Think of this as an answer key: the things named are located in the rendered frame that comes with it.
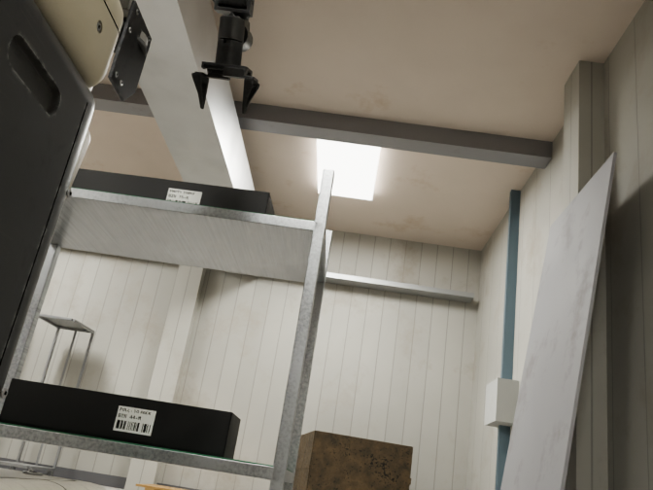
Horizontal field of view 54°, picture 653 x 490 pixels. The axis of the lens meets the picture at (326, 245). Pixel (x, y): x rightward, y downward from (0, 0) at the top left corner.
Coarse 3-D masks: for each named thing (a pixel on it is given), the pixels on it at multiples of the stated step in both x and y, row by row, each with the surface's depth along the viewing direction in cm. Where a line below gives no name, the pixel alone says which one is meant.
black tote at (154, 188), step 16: (80, 176) 181; (96, 176) 181; (112, 176) 181; (128, 176) 180; (128, 192) 179; (144, 192) 178; (160, 192) 178; (176, 192) 178; (192, 192) 178; (208, 192) 178; (224, 192) 178; (240, 192) 178; (256, 192) 178; (240, 208) 176; (256, 208) 176; (272, 208) 186
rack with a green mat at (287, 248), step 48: (96, 192) 165; (96, 240) 195; (144, 240) 189; (192, 240) 182; (240, 240) 176; (288, 240) 171; (48, 288) 202; (288, 384) 148; (0, 432) 144; (48, 432) 144; (288, 432) 144; (288, 480) 154
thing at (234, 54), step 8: (224, 40) 140; (232, 40) 139; (224, 48) 139; (232, 48) 140; (240, 48) 141; (216, 56) 141; (224, 56) 140; (232, 56) 140; (240, 56) 142; (208, 64) 140; (216, 64) 139; (224, 64) 139; (232, 64) 140; (240, 64) 142; (248, 72) 143
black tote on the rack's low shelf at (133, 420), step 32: (32, 384) 161; (0, 416) 158; (32, 416) 158; (64, 416) 158; (96, 416) 158; (128, 416) 158; (160, 416) 158; (192, 416) 158; (224, 416) 158; (192, 448) 156; (224, 448) 156
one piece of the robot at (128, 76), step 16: (128, 0) 112; (128, 16) 108; (128, 32) 108; (144, 32) 115; (128, 48) 109; (144, 48) 114; (112, 64) 104; (128, 64) 110; (112, 80) 104; (128, 80) 111; (128, 96) 112
